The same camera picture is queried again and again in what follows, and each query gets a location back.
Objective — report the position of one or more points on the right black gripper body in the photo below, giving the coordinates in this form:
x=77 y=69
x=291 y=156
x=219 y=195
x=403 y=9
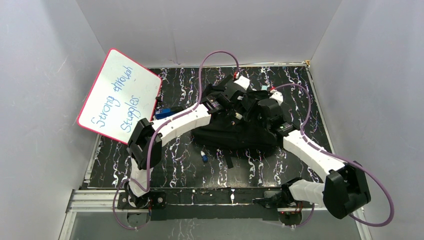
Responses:
x=259 y=112

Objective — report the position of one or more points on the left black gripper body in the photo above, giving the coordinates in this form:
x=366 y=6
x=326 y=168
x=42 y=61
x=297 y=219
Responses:
x=234 y=108

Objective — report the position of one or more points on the beige glue stick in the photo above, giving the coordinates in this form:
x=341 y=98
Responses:
x=238 y=116

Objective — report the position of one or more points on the black student backpack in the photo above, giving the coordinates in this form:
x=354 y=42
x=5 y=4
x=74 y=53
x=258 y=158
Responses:
x=227 y=133

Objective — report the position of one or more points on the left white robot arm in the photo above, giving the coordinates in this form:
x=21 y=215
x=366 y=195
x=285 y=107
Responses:
x=148 y=138

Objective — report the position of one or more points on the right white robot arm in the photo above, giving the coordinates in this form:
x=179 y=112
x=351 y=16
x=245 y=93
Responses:
x=344 y=187

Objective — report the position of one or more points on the small blue white bottle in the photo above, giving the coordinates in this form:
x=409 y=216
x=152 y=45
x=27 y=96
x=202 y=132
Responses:
x=204 y=157

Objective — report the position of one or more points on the blue stapler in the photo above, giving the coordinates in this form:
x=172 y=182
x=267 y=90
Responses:
x=166 y=112

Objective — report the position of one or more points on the pink-framed whiteboard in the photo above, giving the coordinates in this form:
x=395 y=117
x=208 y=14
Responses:
x=123 y=93

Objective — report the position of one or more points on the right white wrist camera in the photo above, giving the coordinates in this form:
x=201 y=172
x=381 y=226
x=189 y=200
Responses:
x=277 y=96

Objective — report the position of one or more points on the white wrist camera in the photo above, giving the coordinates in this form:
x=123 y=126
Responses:
x=277 y=96
x=243 y=82

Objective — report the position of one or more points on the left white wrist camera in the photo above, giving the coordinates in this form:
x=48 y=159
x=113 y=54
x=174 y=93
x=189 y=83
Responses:
x=243 y=82

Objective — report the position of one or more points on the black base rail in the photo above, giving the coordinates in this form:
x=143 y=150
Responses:
x=210 y=203

